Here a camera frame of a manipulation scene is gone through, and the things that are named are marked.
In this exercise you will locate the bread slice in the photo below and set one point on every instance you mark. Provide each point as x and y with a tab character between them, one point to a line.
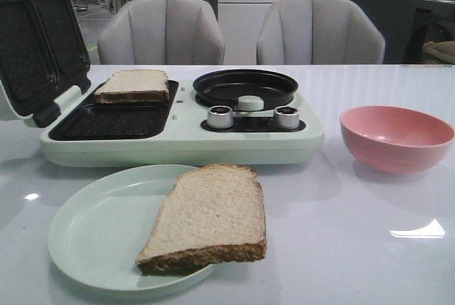
143	85
214	214

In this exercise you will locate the pink plastic bowl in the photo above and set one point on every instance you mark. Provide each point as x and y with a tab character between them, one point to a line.
395	139

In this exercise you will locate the breakfast maker hinged lid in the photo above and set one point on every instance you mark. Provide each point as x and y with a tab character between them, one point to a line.
43	55

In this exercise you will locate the mint green breakfast maker base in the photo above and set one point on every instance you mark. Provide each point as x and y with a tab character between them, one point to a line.
174	132

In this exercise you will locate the left silver control knob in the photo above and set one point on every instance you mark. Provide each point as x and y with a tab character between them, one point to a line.
220	117

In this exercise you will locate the silver control knob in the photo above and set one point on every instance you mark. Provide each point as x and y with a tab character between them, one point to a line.
220	117
286	118

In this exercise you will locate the black round frying pan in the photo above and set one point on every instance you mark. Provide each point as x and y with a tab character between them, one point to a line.
225	87

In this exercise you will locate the right silver control knob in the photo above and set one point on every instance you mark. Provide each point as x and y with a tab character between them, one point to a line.
286	118

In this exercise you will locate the left grey upholstered chair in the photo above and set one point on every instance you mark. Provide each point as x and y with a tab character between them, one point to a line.
162	32

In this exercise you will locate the grey upholstered chair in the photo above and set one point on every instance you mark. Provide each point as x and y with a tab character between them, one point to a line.
318	32
162	32

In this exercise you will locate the right grey upholstered chair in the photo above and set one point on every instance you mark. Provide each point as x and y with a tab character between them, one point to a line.
318	32

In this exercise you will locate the white cabinet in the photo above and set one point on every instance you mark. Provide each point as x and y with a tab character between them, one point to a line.
240	22

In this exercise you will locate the mint green round plate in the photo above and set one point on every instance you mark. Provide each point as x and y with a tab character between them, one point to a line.
96	235

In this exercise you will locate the beige cushion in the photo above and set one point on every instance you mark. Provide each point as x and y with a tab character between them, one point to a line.
440	52

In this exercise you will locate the dark washing machine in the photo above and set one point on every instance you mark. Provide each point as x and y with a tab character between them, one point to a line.
433	21

